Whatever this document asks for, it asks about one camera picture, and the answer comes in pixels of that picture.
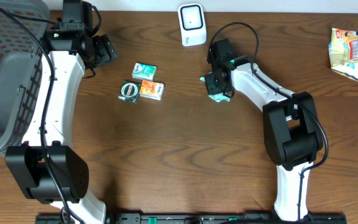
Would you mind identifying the mint green wipes pack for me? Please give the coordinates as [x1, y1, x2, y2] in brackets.
[208, 93, 230, 103]

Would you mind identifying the orange Kleenex tissue pack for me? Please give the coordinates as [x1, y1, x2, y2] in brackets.
[140, 80, 165, 100]

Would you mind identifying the teal Kleenex tissue pack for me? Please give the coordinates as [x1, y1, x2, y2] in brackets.
[132, 62, 157, 81]

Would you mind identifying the dark green round-logo packet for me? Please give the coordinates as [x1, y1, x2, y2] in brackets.
[118, 81, 141, 103]

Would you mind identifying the cream snack bag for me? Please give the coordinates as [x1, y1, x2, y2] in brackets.
[328, 28, 358, 82]

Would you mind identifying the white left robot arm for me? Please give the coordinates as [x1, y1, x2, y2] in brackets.
[5, 1, 117, 223]

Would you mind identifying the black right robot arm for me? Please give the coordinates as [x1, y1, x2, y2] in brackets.
[204, 39, 323, 222]

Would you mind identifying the white barcode scanner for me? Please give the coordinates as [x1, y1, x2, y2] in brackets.
[177, 3, 207, 47]

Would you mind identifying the dark grey plastic basket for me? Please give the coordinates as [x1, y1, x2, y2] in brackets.
[0, 0, 50, 155]

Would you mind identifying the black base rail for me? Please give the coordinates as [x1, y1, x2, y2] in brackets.
[35, 213, 347, 224]

